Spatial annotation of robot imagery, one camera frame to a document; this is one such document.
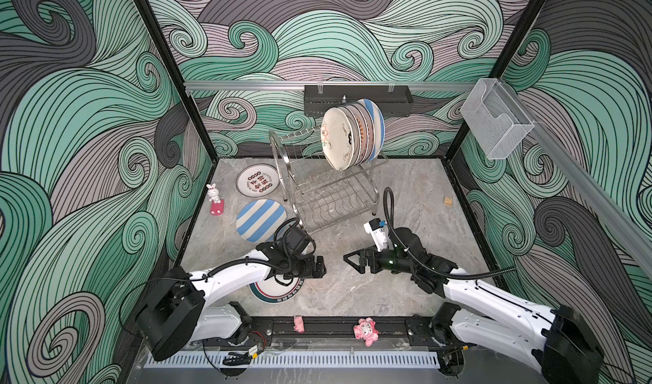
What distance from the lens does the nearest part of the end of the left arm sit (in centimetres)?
71

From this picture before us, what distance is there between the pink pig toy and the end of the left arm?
182mm

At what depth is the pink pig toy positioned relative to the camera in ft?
2.34
